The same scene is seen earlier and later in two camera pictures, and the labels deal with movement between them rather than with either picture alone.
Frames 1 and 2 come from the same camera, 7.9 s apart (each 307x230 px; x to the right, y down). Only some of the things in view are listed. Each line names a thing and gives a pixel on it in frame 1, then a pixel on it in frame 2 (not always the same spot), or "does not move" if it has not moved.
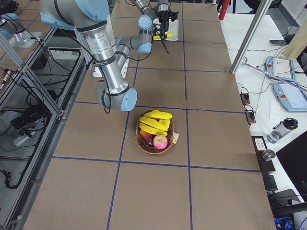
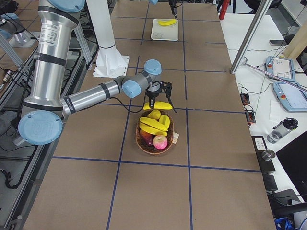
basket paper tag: (175, 137) does not move
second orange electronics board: (250, 116) does not move
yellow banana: (169, 35) to (167, 23)
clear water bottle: (282, 129) does not move
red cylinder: (225, 5) does not move
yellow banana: (158, 114) to (158, 105)
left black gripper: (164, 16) to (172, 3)
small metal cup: (268, 155) does not move
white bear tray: (173, 27) does not move
